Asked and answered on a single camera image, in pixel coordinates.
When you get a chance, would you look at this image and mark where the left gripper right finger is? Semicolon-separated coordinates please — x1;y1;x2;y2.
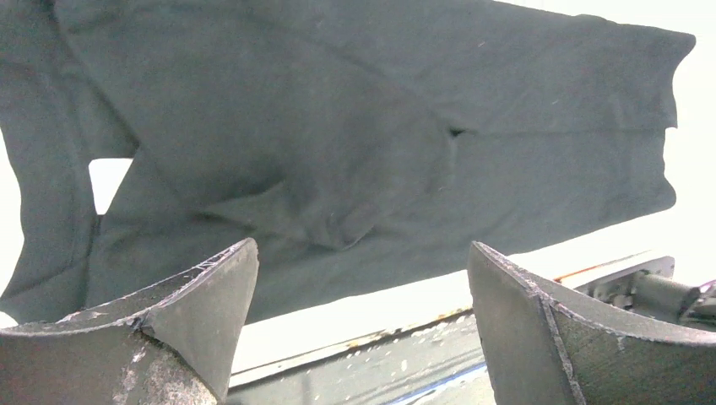
468;242;715;404

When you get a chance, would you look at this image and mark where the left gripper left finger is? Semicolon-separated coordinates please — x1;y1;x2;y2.
1;238;258;404

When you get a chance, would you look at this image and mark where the black t shirt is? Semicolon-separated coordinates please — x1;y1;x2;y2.
1;1;696;322

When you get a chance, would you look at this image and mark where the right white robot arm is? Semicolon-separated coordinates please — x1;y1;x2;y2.
558;251;715;332

